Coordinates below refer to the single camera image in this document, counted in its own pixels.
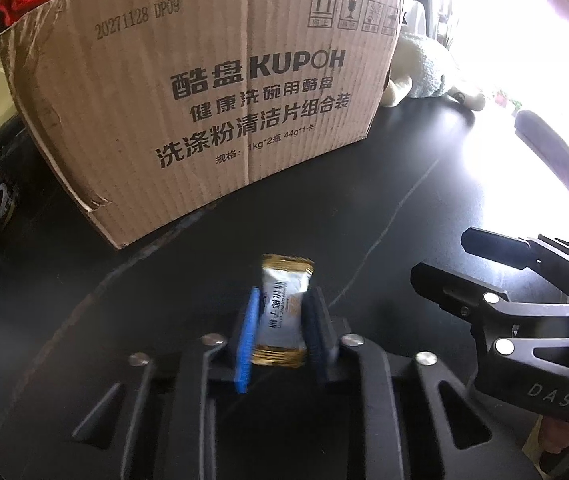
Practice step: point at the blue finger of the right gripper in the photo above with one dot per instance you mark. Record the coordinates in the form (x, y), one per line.
(458, 294)
(510, 251)

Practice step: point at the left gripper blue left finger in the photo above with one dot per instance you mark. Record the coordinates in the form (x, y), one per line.
(246, 341)

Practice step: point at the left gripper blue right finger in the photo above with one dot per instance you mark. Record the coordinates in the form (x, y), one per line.
(319, 335)

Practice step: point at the white gold candy packet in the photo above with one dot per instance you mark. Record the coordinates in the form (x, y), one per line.
(279, 340)

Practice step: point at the person right hand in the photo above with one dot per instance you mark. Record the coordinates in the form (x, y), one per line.
(553, 435)

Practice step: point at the white plush sheep toy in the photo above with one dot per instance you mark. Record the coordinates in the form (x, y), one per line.
(421, 68)

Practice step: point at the brown cardboard box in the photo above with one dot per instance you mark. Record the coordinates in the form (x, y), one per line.
(149, 109)

